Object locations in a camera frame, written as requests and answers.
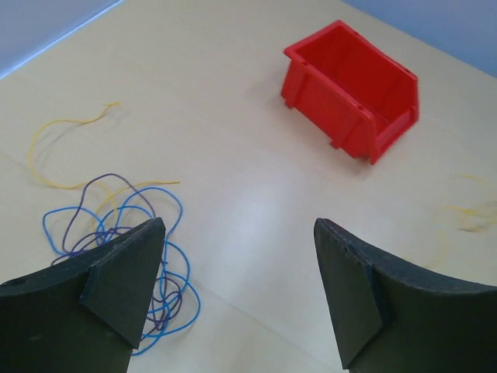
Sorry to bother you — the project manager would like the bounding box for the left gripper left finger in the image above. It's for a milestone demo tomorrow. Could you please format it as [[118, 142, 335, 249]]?
[[1, 218, 165, 372]]

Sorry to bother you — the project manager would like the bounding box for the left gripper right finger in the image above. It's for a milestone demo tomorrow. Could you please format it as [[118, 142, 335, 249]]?
[[314, 218, 496, 372]]

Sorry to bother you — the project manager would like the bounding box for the thin wire bundle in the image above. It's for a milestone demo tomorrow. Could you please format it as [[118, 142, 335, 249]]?
[[41, 173, 201, 357]]

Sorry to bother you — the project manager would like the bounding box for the yellow thin wire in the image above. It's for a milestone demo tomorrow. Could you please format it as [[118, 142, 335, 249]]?
[[403, 173, 497, 273]]

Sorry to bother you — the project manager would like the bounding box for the red plastic bin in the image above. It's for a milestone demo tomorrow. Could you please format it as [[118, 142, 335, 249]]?
[[281, 20, 419, 164]]

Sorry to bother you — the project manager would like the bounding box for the loose yellow wire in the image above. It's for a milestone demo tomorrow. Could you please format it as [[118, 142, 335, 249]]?
[[29, 101, 181, 190]]

